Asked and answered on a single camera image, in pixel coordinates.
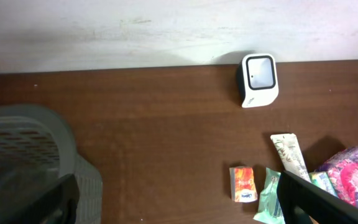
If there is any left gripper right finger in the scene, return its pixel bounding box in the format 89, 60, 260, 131
277, 170, 358, 224

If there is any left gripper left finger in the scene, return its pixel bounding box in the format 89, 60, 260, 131
0, 174, 80, 224

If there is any white barcode scanner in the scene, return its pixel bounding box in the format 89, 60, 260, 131
236, 54, 279, 108

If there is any pink floral pad package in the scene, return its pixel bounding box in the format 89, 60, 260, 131
317, 146, 358, 208

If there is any orange white packet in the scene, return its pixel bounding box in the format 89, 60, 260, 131
229, 166, 258, 203

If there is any small green tissue packet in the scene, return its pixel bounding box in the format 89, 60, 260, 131
309, 172, 337, 197

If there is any white tube gold cap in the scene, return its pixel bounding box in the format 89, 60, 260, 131
270, 133, 311, 182

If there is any teal wipes packet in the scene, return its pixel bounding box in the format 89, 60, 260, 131
253, 168, 285, 224

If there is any grey plastic mesh basket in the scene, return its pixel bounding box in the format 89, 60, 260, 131
0, 105, 103, 223

